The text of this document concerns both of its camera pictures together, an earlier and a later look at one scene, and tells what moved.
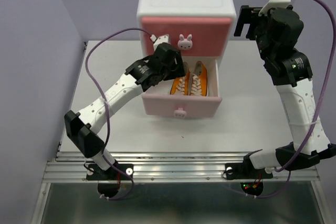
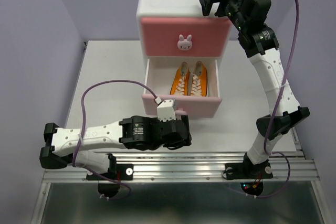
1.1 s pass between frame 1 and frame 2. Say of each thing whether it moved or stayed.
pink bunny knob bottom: stayed
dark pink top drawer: stayed
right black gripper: moved
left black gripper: moved
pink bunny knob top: stayed
